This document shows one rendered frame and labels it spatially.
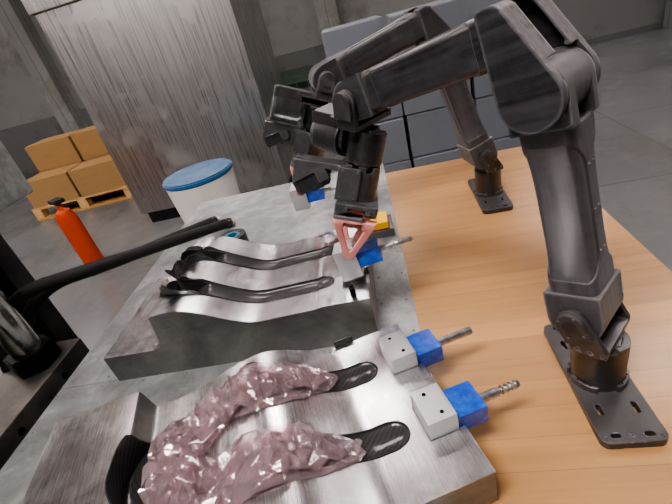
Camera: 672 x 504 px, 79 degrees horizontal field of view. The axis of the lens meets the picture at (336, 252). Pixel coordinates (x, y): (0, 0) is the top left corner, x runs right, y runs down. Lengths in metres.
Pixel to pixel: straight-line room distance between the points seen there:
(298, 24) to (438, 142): 4.61
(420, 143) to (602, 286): 2.15
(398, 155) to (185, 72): 1.85
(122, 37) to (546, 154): 3.53
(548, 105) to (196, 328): 0.60
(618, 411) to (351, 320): 0.38
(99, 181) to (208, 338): 4.82
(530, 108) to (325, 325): 0.45
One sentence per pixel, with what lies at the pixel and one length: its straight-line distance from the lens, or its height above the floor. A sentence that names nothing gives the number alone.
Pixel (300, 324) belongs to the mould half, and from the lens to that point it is 0.70.
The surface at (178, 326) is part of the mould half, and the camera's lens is 0.76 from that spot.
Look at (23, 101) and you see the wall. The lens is 9.14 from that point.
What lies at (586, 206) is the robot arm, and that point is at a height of 1.06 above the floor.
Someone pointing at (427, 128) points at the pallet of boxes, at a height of 0.57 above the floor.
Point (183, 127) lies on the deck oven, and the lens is 3.75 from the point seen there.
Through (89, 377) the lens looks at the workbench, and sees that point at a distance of 0.97.
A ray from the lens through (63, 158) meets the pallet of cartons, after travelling 6.11.
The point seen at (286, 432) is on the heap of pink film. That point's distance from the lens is 0.50.
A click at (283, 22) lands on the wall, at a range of 6.97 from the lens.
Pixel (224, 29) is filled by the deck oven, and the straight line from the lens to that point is 3.49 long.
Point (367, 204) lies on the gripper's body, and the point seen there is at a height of 1.03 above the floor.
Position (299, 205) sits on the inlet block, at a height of 0.92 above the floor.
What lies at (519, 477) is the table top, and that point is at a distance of 0.57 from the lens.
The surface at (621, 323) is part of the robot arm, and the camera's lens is 0.62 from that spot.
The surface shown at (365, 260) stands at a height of 0.93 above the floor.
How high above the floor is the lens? 1.29
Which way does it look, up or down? 30 degrees down
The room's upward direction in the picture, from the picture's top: 16 degrees counter-clockwise
